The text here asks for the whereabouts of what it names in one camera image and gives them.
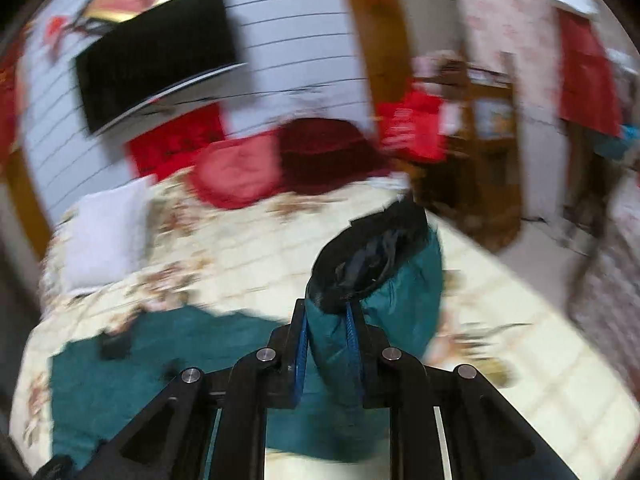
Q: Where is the red hanging decoration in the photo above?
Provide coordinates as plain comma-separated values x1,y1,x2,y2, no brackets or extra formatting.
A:
0,35,26,161

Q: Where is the red pillow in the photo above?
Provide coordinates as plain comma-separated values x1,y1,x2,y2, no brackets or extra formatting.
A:
190,132,283,209

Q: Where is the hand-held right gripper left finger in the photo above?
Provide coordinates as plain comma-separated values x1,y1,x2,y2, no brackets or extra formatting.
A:
75,299,313,480

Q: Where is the wooden door frame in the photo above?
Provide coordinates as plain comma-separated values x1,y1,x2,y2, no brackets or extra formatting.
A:
337,0,416,126

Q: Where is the black wall television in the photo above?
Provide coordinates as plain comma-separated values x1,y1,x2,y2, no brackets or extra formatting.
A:
75,0,248,136

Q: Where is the red wall banner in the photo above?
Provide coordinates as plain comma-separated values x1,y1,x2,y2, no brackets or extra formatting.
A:
125,107,226,181

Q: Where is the red hanging cloth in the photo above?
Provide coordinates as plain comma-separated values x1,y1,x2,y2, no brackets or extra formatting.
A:
557,10,623,136

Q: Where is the wooden cabinet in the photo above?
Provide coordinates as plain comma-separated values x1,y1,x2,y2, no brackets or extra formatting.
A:
410,52,523,253

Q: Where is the dark red blanket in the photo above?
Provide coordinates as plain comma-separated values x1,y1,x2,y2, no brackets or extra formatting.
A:
275,117,391,196

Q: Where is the small red wall ornament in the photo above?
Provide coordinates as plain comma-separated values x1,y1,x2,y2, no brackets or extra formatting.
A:
46,14,72,47

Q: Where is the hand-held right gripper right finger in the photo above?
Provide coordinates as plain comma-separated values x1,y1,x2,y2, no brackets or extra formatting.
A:
345,302,581,480

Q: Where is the floral curtain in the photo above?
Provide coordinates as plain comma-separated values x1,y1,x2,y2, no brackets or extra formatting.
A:
452,0,566,126

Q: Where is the red paper bag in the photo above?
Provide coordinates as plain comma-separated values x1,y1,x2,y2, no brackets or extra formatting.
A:
377,87,451,161

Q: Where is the teal padded jacket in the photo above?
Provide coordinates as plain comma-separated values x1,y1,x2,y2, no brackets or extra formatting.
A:
47,197,446,466

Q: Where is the floral checked bed sheet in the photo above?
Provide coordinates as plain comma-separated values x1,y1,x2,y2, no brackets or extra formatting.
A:
10,170,631,480

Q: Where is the white pillow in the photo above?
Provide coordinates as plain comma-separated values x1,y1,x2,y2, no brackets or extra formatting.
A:
62,177,156,293

